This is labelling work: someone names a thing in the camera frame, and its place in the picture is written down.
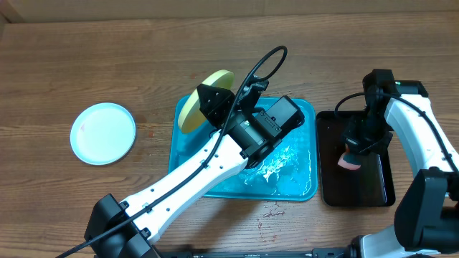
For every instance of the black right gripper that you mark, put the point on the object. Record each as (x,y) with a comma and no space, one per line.
(358,144)

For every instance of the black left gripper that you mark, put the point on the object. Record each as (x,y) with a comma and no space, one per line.
(222,102)

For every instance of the yellow plate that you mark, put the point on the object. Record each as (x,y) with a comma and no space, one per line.
(190,117)

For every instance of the pink sponge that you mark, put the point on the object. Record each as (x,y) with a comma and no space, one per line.
(349,161)

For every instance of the light blue plate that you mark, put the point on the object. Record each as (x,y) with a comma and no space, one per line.
(102,134)

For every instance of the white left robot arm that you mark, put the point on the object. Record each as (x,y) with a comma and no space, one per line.
(245,135)

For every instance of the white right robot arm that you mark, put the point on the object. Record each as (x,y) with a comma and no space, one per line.
(423,225)

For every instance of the black water tray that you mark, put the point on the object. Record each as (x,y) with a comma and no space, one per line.
(370,185)

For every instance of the teal plastic tray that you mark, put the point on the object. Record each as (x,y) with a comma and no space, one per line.
(289,173)

